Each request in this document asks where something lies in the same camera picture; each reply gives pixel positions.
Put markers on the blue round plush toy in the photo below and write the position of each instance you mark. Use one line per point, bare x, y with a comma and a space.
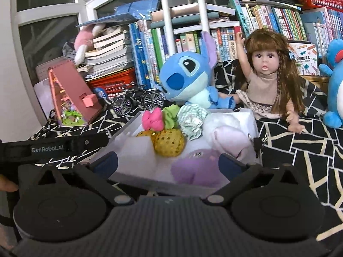
336, 91

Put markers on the miniature black bicycle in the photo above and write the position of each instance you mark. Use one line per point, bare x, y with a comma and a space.
150, 100

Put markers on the white cardboard box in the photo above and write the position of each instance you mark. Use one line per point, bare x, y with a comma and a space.
150, 184

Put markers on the green white striped scrunchie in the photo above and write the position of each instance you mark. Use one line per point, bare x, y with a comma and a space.
191, 123

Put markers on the yellow gold-dotted scrunchie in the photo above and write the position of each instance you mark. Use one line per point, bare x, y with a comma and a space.
146, 134
170, 143

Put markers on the stack of flat books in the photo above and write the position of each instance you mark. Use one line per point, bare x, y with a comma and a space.
109, 56

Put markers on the blue alien plush toy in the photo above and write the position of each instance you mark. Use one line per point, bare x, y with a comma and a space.
185, 72

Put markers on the lavender scrunchie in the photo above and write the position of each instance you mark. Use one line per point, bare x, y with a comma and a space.
230, 139

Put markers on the person's left hand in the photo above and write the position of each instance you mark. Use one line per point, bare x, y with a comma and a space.
8, 184

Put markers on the pink toy house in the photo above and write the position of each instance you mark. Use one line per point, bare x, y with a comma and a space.
77, 85

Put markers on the white fluffy scrunchie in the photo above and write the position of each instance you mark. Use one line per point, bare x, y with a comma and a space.
225, 120

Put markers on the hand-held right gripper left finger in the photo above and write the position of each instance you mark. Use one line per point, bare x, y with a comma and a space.
105, 163

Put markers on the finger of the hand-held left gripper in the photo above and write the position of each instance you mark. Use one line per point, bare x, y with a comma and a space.
93, 142

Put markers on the pink storage box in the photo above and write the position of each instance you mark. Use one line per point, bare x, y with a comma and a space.
51, 67

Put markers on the white printed carton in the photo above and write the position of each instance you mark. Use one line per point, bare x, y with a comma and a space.
302, 59

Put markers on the black white patterned blanket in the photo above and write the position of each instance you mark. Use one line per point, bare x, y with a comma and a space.
294, 150

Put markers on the purple soft object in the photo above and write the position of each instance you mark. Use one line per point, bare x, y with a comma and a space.
195, 170

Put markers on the brown-haired doll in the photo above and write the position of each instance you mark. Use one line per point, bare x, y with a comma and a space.
261, 85

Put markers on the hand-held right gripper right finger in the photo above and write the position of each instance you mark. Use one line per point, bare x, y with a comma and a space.
230, 163

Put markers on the row of upright books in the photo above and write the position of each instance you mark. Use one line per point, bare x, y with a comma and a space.
284, 21

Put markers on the pink bow scrunchie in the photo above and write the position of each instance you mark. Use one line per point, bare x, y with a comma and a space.
152, 120

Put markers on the pink plush toy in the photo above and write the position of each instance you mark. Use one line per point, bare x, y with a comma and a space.
83, 40

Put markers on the white ladder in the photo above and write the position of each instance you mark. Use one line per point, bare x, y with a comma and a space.
167, 18

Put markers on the blue folder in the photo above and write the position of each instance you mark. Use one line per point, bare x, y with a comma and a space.
134, 8

